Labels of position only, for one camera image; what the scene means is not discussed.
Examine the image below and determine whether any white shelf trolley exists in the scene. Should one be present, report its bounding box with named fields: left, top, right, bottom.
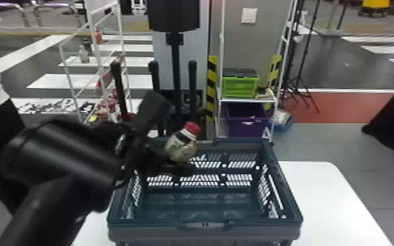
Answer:
left=215, top=0, right=299, bottom=143

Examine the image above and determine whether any grey bottle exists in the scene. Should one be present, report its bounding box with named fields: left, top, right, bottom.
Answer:
left=79, top=44, right=90, bottom=64

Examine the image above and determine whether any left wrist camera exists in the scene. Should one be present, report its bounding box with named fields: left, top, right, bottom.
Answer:
left=131, top=90, right=172, bottom=135

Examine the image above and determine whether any red capped brown bottle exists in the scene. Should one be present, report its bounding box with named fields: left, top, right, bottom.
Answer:
left=164, top=121, right=203, bottom=164

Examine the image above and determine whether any black tripod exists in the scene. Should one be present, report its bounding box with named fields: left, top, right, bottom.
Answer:
left=281, top=0, right=322, bottom=114

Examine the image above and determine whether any yellow black striped post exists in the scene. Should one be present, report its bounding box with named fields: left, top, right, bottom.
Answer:
left=206, top=55, right=219, bottom=124

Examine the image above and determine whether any purple crate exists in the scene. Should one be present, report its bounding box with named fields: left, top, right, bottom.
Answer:
left=224, top=102, right=271, bottom=139

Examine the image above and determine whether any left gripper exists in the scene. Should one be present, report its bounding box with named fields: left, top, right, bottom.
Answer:
left=141, top=136, right=192, bottom=177

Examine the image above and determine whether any blue basket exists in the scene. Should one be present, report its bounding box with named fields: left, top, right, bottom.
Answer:
left=107, top=137, right=304, bottom=246

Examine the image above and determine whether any white wire rack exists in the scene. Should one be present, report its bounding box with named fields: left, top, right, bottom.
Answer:
left=58, top=0, right=134, bottom=124

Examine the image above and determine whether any green basket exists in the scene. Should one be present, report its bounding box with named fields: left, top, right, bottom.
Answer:
left=221, top=67, right=260, bottom=99

